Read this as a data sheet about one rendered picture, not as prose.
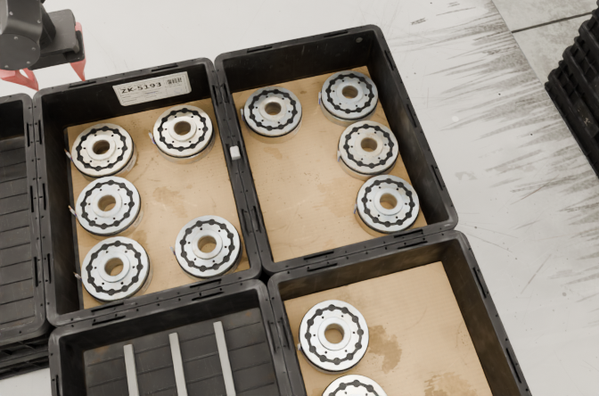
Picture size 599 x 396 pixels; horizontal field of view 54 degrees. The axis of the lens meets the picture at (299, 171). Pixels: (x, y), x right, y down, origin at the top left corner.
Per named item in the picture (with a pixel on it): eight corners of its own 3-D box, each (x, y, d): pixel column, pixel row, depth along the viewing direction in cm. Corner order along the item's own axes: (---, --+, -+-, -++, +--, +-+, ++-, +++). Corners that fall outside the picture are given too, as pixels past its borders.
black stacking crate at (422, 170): (220, 94, 110) (213, 57, 100) (370, 64, 114) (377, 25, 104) (268, 296, 93) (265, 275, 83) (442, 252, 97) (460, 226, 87)
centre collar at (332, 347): (312, 323, 86) (312, 322, 86) (343, 312, 87) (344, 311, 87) (324, 356, 84) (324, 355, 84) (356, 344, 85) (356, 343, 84)
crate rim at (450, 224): (213, 63, 102) (211, 54, 100) (376, 30, 106) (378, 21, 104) (265, 280, 85) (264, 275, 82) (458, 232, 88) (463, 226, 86)
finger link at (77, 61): (102, 94, 81) (80, 49, 73) (49, 104, 80) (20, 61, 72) (96, 55, 84) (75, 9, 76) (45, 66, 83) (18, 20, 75)
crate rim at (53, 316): (36, 98, 98) (31, 90, 96) (213, 63, 102) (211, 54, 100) (53, 333, 81) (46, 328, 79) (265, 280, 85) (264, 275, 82)
